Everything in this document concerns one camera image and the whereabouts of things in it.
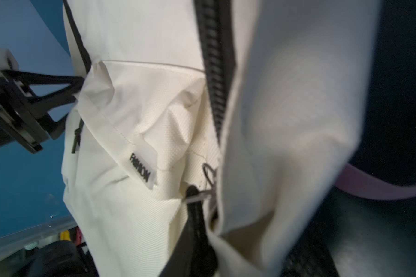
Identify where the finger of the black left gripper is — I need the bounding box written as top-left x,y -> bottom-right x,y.
1,70 -> 84,140

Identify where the beige and navy backpack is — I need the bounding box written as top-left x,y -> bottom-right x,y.
61,1 -> 381,277

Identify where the pink backpack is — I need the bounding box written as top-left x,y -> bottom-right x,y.
334,163 -> 416,202

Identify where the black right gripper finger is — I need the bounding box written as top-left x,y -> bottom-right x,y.
160,185 -> 218,277

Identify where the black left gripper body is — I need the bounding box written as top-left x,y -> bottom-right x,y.
0,77 -> 44,154

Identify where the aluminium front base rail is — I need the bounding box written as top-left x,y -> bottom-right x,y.
0,216 -> 77,261

